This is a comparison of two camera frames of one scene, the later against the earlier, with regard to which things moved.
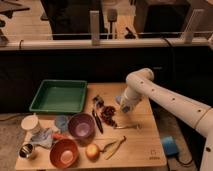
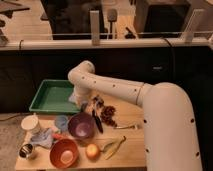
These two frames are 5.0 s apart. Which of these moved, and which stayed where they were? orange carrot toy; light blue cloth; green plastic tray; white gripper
Moved: white gripper
Stayed: light blue cloth; green plastic tray; orange carrot toy
